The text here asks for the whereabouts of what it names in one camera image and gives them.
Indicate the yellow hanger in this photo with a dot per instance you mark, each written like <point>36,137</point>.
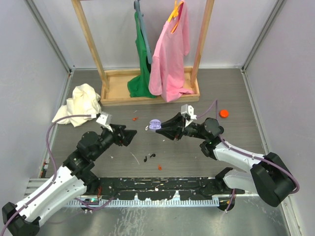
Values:
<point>175,13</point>

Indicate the cream white cloth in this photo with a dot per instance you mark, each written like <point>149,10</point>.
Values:
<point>84,101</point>

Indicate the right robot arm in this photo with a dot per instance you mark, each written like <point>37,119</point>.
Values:
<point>265,175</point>

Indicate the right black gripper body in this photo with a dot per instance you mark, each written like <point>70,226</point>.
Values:
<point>192,130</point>

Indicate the grey cable duct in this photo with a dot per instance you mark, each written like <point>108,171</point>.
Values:
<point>175,202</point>

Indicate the purple earbud case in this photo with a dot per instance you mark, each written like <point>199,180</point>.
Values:
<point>155,125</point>

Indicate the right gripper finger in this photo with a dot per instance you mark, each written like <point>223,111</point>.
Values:
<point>171,134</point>
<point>178,121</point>

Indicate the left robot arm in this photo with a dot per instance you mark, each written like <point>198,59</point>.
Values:
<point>72,179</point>

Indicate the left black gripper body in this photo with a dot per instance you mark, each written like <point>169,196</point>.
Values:
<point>109,138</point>

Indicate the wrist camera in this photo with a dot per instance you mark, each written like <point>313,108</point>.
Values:
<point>187,111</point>
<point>104,120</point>

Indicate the wooden clothes rack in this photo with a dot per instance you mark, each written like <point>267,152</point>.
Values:
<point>114,91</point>

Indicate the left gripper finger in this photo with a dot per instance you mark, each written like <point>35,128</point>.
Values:
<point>119,131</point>
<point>127,136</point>

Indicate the green shirt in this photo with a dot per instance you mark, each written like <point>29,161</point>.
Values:
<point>139,85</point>

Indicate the grey-blue hanger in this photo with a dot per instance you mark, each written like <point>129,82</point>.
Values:
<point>143,29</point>

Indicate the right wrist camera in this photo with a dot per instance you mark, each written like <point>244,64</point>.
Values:
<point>187,111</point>

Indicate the pink t-shirt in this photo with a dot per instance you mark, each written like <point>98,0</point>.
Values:
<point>167,76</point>

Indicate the orange earbud case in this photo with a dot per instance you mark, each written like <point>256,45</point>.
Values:
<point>223,113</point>

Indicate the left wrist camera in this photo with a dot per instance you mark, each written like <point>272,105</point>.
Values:
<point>104,120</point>

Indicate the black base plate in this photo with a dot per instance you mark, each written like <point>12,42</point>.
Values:
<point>160,188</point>

